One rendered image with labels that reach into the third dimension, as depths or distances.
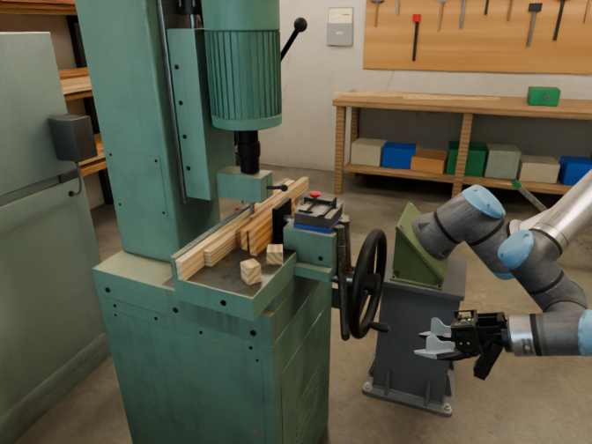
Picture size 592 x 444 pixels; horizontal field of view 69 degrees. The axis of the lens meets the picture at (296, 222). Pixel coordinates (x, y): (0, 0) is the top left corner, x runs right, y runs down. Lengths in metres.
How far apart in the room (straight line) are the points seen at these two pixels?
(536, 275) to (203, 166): 0.83
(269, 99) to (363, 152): 3.02
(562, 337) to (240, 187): 0.80
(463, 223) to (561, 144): 2.90
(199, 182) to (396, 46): 3.32
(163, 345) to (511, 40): 3.67
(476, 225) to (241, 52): 0.99
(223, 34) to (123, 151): 0.43
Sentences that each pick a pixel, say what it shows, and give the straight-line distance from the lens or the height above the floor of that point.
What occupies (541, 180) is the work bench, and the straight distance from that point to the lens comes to 4.03.
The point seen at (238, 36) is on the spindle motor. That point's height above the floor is 1.40.
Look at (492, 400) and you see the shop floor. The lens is 2.11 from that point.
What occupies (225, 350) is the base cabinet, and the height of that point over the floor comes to 0.66.
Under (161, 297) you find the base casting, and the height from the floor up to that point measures 0.77.
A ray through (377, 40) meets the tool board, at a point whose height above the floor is 1.29.
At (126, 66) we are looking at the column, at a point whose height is 1.34.
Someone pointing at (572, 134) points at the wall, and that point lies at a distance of 4.43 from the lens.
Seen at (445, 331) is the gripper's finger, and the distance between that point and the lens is 1.15.
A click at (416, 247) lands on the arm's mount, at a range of 1.60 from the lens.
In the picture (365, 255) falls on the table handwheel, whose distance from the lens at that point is 1.03.
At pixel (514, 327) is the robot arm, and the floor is 0.83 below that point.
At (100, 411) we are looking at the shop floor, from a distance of 2.08.
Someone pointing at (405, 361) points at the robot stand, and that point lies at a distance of 1.89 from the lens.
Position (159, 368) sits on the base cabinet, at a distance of 1.41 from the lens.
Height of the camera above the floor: 1.42
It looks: 24 degrees down
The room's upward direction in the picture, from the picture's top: 1 degrees counter-clockwise
